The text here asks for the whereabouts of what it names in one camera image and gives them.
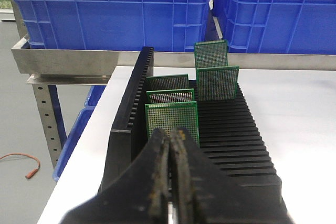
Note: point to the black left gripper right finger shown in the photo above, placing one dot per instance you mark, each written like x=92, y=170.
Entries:
x=204, y=194

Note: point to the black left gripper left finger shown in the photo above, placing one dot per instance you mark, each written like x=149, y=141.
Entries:
x=139, y=195

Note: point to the black slotted board rack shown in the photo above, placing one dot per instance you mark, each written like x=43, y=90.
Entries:
x=229, y=138

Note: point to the left row front board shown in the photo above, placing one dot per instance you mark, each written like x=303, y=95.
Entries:
x=171, y=115

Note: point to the left row middle board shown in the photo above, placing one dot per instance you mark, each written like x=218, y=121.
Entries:
x=170, y=96

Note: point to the left row green board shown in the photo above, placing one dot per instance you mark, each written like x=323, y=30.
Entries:
x=171, y=82

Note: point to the rear upright green board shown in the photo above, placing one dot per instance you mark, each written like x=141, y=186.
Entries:
x=211, y=54

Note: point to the lower shelf blue crate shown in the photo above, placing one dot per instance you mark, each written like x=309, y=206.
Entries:
x=80, y=123

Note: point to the steel perforated table leg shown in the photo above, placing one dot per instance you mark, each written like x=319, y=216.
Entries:
x=47, y=99

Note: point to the centre blue plastic crate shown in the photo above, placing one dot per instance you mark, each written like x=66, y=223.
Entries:
x=277, y=26

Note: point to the blue plastic crate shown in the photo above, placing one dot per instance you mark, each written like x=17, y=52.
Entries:
x=165, y=25
x=277, y=26

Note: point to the left blue plastic crate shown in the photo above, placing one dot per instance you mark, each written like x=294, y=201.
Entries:
x=165, y=25

